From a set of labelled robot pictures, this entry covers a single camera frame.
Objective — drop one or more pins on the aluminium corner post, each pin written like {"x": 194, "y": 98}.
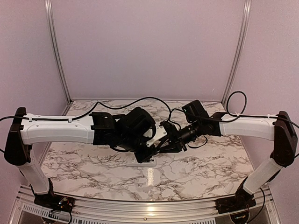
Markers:
{"x": 238, "y": 51}
{"x": 55, "y": 48}

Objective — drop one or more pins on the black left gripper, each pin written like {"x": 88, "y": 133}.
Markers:
{"x": 143, "y": 157}

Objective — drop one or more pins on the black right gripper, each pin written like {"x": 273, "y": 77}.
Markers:
{"x": 176, "y": 143}

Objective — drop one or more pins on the aluminium left corner post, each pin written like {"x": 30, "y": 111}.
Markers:
{"x": 55, "y": 48}

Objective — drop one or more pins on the aluminium right corner post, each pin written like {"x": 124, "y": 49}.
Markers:
{"x": 238, "y": 51}

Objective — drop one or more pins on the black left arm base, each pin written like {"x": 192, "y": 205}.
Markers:
{"x": 54, "y": 201}

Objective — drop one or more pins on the white battery cover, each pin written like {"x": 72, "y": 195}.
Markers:
{"x": 229, "y": 187}

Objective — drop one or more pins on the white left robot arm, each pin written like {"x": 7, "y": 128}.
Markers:
{"x": 134, "y": 132}

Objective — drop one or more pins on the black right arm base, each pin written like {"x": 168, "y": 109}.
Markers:
{"x": 241, "y": 200}

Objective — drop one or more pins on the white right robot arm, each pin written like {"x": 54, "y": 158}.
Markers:
{"x": 277, "y": 128}

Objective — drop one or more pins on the aluminium front rail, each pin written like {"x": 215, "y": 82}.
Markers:
{"x": 100, "y": 211}

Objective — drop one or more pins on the white remote control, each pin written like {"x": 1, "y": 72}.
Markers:
{"x": 148, "y": 163}

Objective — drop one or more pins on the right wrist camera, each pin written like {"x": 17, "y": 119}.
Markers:
{"x": 169, "y": 127}

